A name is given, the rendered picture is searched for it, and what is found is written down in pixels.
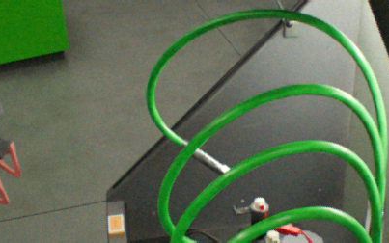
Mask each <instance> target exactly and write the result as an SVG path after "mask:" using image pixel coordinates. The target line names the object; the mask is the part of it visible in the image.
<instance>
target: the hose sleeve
mask: <svg viewBox="0 0 389 243"><path fill-rule="evenodd" d="M188 143H189V142H187V141H186V140H185V139H184V140H183V142H182V143H181V145H180V146H179V149H181V150H183V149H184V148H185V146H186V145H187V144H188ZM192 157H193V158H195V159H196V160H198V161H200V163H202V164H204V165H205V166H207V167H209V168H210V169H212V170H213V171H214V172H217V173H219V172H220V171H221V169H222V165H223V164H221V163H220V162H219V161H217V160H216V159H214V158H213V157H211V156H210V155H208V154H206V153H205V152H203V151H202V150H200V149H199V148H198V150H196V151H195V152H194V153H193V154H192Z"/></svg>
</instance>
